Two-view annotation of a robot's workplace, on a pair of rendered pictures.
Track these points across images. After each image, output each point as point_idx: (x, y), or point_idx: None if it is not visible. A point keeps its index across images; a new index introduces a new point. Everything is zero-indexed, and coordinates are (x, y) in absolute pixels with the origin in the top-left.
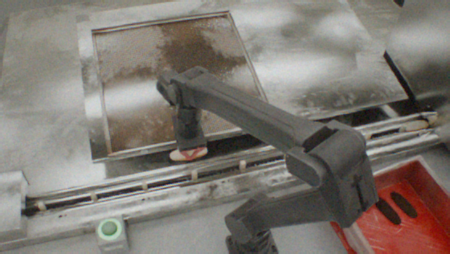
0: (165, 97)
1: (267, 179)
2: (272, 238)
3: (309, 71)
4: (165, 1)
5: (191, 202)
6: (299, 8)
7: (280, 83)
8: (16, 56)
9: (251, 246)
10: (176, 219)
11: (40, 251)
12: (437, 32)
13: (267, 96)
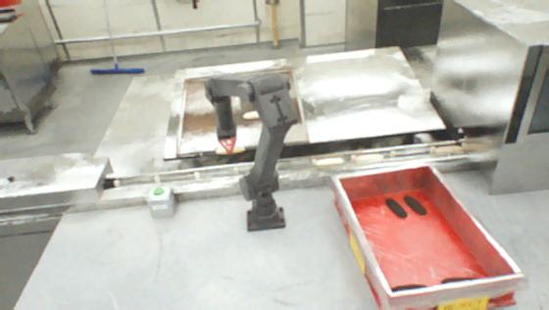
0: (209, 99)
1: (291, 176)
2: (282, 214)
3: (350, 108)
4: None
5: (226, 185)
6: (356, 65)
7: (322, 116)
8: (130, 103)
9: (256, 206)
10: (215, 200)
11: (107, 213)
12: (457, 59)
13: (308, 124)
